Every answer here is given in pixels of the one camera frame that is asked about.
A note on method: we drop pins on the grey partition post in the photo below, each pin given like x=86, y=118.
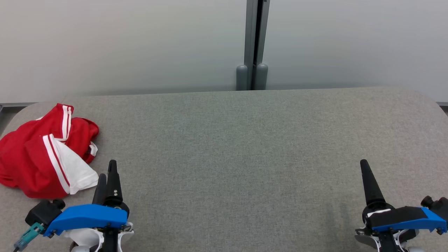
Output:
x=250, y=42

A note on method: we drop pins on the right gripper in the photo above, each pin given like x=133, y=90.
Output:
x=388, y=243

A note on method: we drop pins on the red white basketball jersey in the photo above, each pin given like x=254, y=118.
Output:
x=31, y=164

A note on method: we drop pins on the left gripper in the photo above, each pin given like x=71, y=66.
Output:
x=91, y=238

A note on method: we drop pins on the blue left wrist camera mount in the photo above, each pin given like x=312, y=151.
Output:
x=87, y=216

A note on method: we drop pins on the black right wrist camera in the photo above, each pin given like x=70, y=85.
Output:
x=439, y=206

